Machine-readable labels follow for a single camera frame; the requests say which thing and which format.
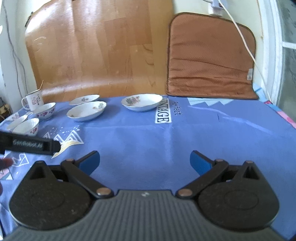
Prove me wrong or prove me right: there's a floral bowl edge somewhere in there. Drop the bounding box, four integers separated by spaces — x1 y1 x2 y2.
6 114 28 132

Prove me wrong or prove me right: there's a floral bowl front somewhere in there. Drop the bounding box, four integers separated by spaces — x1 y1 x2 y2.
13 118 39 137

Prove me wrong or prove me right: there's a floral bowl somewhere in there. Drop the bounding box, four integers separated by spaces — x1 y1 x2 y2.
33 102 56 121
13 118 39 137

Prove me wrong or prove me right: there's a floral plate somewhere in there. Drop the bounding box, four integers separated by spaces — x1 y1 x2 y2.
121 93 163 112
66 101 107 121
69 94 100 106

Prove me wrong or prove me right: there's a person's left hand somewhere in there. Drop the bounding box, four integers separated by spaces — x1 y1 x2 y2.
0 158 14 196

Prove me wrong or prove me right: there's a white floral enamel mug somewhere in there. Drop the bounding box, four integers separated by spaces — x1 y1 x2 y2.
21 90 44 111

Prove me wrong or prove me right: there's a blue printed tablecloth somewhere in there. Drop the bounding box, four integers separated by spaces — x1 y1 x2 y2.
1 97 295 239

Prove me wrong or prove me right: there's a wood pattern vinyl sheet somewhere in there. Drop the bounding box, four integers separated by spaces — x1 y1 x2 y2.
25 1 174 102

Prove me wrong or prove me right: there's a brown seat cushion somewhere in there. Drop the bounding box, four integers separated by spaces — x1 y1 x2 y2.
166 13 258 100

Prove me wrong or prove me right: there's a frosted floral glass door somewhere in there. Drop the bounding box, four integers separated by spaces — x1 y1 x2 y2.
268 1 295 118

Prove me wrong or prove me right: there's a white power strip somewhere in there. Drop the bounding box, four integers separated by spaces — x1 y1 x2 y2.
204 0 224 17

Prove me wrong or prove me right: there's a grey wall cable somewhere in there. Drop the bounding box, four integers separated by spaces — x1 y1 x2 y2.
3 0 30 93

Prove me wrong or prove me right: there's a white power cable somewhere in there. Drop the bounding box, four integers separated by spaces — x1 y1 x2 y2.
217 0 273 103

